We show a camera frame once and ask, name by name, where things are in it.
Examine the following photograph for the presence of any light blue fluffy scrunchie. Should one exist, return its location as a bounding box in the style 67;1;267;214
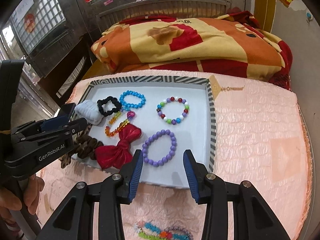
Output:
75;100;104;125

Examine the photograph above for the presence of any brown scrunchie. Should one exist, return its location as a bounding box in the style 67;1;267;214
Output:
75;134;103;160

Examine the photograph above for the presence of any black bead bracelet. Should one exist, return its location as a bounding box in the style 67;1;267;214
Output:
96;96;123;118

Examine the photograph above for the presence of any red satin bow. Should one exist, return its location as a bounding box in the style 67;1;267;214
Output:
94;124;142;170

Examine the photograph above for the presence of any orange rainbow bead bracelet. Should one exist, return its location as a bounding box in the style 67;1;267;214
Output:
104;110;137;138

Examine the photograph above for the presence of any blue bead bracelet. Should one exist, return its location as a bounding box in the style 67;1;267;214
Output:
119;90;147;110

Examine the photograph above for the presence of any multicolour bead bracelet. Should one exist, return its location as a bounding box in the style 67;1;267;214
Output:
156;96;190;125

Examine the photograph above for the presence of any purple bead bracelet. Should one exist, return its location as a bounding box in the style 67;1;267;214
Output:
141;129;178;168

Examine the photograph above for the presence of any left hand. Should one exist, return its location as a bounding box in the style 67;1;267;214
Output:
0;174;46;215

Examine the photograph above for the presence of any black smartphone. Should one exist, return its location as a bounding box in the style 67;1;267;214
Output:
57;103;76;120

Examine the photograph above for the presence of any dark wooden chair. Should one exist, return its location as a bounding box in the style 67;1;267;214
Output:
39;33;93;106

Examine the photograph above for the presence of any pink quilted bed cover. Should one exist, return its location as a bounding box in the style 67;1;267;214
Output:
36;69;315;240

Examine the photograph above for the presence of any striped shallow box tray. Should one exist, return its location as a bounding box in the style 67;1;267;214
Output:
74;75;216;189

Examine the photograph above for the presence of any orange yellow folded blanket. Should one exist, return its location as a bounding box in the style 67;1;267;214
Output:
91;11;292;89

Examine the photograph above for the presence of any colourful woven bracelet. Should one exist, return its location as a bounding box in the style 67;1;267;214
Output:
133;220;194;240

